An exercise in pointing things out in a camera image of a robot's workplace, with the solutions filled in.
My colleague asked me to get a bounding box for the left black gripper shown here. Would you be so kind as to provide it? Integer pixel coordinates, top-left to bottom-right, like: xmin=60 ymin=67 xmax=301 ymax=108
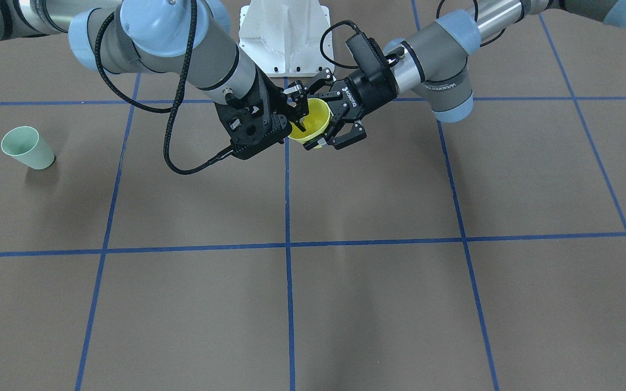
xmin=303 ymin=68 xmax=398 ymax=150

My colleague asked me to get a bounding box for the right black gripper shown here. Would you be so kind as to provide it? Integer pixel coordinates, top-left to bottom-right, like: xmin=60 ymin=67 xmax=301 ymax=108
xmin=215 ymin=69 xmax=310 ymax=160

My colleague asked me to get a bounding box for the yellow plastic cup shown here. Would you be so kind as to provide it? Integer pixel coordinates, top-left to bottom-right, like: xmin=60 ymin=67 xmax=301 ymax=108
xmin=288 ymin=97 xmax=332 ymax=149

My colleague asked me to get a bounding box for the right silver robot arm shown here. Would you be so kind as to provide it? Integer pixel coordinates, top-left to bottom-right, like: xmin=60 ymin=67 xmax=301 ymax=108
xmin=0 ymin=1 xmax=308 ymax=159

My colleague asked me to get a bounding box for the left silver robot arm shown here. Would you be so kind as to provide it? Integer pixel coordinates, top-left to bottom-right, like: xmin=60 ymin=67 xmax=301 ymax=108
xmin=298 ymin=1 xmax=626 ymax=149

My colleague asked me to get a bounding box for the green plastic cup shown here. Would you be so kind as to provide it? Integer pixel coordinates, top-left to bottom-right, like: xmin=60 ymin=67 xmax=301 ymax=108
xmin=1 ymin=126 xmax=55 ymax=170

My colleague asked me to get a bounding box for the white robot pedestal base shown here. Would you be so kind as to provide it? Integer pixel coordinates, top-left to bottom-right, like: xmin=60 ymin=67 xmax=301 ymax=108
xmin=239 ymin=1 xmax=335 ymax=78

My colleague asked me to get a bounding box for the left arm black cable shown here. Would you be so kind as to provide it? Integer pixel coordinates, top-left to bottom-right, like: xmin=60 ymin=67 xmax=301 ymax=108
xmin=320 ymin=20 xmax=509 ymax=70

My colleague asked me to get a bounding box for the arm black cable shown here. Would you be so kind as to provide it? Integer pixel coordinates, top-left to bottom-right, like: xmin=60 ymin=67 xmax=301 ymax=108
xmin=95 ymin=0 xmax=237 ymax=175
xmin=320 ymin=20 xmax=509 ymax=70

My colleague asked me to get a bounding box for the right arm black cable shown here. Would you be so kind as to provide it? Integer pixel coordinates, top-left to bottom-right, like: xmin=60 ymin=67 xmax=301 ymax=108
xmin=95 ymin=0 xmax=237 ymax=175

